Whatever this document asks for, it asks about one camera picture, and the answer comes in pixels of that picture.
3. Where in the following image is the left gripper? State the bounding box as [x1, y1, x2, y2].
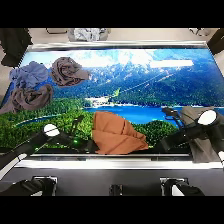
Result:
[74, 138, 99, 154]

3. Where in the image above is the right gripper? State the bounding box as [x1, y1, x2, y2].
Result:
[155, 134, 178, 153]

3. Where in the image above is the orange shirt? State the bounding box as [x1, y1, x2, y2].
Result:
[91, 110, 150, 156]

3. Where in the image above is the folded grey shirt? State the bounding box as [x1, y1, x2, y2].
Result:
[180, 106, 224, 164]

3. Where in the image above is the grey-brown garment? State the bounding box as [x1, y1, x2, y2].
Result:
[0, 83, 55, 116]

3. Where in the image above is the brown garment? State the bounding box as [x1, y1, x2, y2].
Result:
[49, 56, 92, 88]

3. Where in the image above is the blue garment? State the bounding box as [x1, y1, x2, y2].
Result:
[8, 61, 51, 90]

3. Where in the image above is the heap of clothes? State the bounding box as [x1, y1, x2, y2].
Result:
[67, 28, 111, 43]

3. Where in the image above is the silver frame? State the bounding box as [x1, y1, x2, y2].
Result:
[0, 40, 224, 197]

